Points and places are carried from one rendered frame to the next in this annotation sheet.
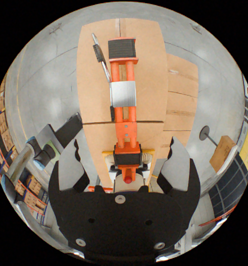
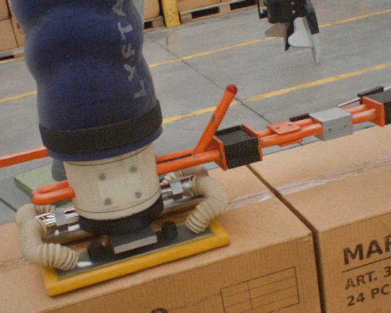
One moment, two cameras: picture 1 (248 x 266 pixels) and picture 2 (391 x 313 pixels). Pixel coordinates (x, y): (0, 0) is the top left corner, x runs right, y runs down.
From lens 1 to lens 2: 1.35 m
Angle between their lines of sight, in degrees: 76
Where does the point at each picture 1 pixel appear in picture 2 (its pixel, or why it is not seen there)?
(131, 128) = (289, 127)
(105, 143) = not seen: hidden behind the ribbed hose
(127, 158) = (233, 138)
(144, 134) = (263, 218)
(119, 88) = (334, 110)
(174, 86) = not seen: outside the picture
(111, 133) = (241, 188)
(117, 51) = (379, 96)
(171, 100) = not seen: outside the picture
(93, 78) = (337, 150)
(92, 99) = (298, 158)
